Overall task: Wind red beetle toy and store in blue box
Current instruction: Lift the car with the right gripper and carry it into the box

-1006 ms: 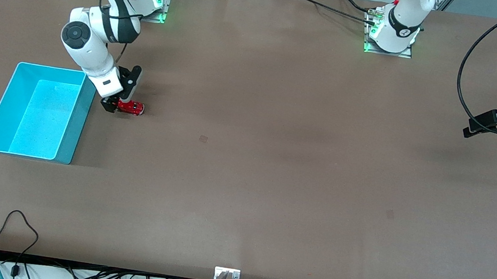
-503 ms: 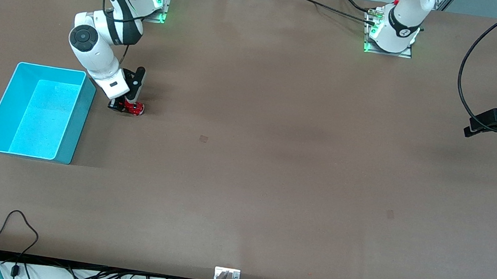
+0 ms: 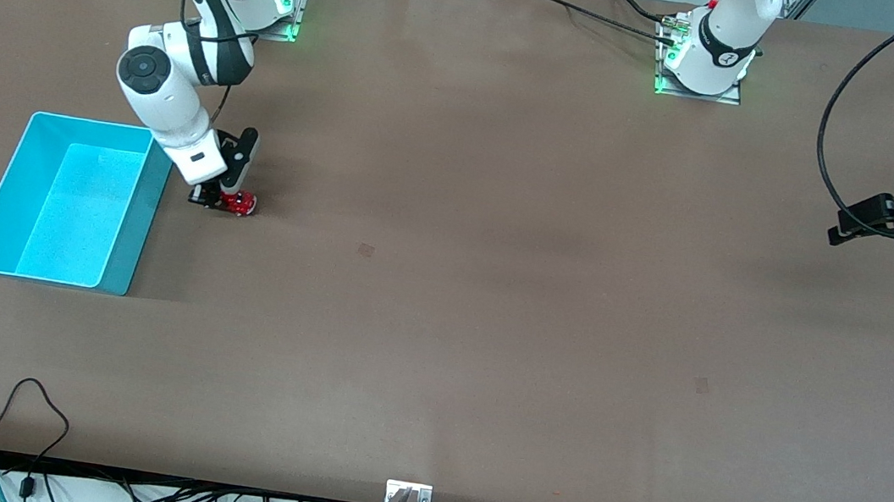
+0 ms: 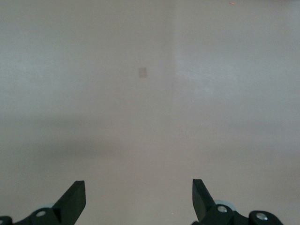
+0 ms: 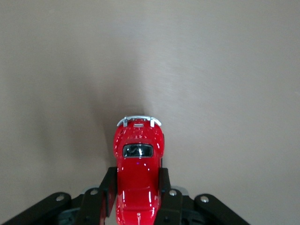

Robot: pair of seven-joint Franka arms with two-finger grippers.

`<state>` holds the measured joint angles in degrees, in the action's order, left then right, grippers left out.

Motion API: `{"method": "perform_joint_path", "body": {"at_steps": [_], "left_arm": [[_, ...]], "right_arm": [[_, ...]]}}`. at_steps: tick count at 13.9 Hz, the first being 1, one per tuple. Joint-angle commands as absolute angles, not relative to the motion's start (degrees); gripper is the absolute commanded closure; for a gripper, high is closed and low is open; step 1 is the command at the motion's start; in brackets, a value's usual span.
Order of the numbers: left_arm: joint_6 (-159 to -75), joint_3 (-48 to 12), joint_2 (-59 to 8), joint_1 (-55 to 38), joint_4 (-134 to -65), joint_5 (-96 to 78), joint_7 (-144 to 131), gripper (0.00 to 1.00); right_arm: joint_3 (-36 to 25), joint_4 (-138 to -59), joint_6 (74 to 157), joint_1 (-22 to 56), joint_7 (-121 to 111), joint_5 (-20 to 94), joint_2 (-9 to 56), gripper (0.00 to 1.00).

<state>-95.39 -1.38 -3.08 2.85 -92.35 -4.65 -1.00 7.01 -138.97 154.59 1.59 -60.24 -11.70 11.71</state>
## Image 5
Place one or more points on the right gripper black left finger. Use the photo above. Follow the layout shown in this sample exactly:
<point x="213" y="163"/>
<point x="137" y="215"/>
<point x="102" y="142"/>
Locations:
<point x="93" y="206"/>

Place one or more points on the red beetle toy car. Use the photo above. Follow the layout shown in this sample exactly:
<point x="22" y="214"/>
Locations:
<point x="138" y="182"/>

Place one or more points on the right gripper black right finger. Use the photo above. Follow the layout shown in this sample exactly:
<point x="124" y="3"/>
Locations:
<point x="171" y="206"/>

